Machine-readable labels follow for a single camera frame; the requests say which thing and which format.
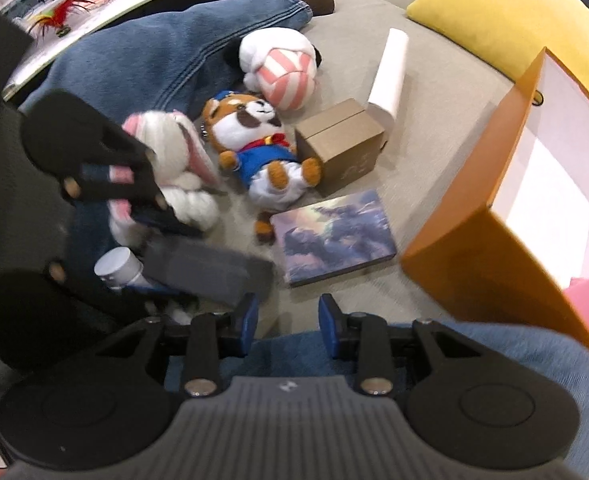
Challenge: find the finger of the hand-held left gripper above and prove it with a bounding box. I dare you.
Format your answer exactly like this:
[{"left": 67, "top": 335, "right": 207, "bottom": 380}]
[
  {"left": 62, "top": 125, "right": 208, "bottom": 238},
  {"left": 142, "top": 239, "right": 278, "bottom": 307}
]

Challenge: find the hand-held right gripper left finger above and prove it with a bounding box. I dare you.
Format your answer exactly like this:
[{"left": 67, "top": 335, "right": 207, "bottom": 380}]
[{"left": 92, "top": 291, "right": 260, "bottom": 398}]

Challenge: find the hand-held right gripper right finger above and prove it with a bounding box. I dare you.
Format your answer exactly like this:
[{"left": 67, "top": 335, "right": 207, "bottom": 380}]
[{"left": 319, "top": 293, "right": 483, "bottom": 397}]

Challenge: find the white rabbit plush toy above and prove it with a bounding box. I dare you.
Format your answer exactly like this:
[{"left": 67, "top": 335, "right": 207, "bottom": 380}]
[{"left": 107, "top": 109, "right": 222, "bottom": 248}]

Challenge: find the red panda sailor plush toy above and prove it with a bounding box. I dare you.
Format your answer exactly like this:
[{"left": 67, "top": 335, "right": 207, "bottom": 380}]
[{"left": 202, "top": 89, "right": 325, "bottom": 243}]

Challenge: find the orange storage box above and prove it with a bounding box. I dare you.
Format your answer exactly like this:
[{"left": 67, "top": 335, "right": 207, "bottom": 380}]
[{"left": 399, "top": 47, "right": 589, "bottom": 361}]

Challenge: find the white capped bottle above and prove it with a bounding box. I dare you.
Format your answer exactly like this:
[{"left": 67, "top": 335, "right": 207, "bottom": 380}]
[{"left": 93, "top": 247, "right": 148, "bottom": 293}]

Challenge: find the purple illustrated flat box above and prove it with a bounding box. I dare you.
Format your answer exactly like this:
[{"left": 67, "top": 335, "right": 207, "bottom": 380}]
[{"left": 269, "top": 189, "right": 399, "bottom": 288}]

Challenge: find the person's left leg in jeans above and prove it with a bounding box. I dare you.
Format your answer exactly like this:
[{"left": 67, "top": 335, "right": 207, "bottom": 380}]
[{"left": 19, "top": 0, "right": 313, "bottom": 241}]

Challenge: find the person's leg in jeans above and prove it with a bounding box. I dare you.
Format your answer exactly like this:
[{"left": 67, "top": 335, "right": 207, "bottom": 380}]
[
  {"left": 164, "top": 320, "right": 589, "bottom": 480},
  {"left": 19, "top": 0, "right": 313, "bottom": 241}
]

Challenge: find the brown cardboard box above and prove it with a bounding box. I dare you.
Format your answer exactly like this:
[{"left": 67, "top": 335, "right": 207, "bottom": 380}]
[{"left": 294, "top": 98, "right": 388, "bottom": 198}]

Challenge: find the white pink striped plush toy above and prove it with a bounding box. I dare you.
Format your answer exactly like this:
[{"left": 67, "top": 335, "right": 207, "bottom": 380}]
[{"left": 222, "top": 27, "right": 325, "bottom": 113}]

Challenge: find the person's right leg in jeans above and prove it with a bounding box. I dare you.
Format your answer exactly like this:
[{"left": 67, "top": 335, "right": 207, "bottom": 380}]
[{"left": 164, "top": 320, "right": 589, "bottom": 480}]

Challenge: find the red green feather toy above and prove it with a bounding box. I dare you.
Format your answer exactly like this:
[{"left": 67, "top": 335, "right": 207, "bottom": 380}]
[{"left": 27, "top": 0, "right": 95, "bottom": 38}]

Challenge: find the beige fabric sofa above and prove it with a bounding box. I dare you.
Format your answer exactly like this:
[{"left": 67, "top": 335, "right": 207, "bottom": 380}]
[{"left": 194, "top": 0, "right": 589, "bottom": 326}]

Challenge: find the white rolled paper tube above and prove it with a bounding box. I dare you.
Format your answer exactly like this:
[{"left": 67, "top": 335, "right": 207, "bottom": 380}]
[{"left": 367, "top": 27, "right": 409, "bottom": 131}]

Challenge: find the yellow pillow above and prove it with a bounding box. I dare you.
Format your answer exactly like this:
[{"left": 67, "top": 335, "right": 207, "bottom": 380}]
[{"left": 407, "top": 0, "right": 589, "bottom": 83}]

